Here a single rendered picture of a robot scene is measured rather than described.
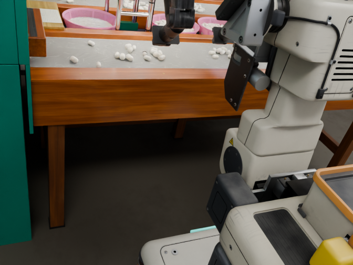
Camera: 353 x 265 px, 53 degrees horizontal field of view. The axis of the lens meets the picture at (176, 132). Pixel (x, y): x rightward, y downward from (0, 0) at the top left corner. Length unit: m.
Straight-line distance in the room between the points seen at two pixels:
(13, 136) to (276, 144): 0.86
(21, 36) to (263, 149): 0.75
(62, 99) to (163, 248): 0.65
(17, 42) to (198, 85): 0.67
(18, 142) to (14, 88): 0.21
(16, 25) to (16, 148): 0.44
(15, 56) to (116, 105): 0.39
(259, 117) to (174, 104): 0.52
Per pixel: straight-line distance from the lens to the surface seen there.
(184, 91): 1.40
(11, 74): 1.20
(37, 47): 1.33
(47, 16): 1.76
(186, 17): 1.17
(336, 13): 0.81
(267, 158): 1.01
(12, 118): 1.28
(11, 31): 1.14
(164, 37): 1.29
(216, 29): 1.57
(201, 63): 1.61
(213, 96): 1.48
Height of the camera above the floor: 1.37
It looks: 35 degrees down
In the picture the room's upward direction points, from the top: 13 degrees clockwise
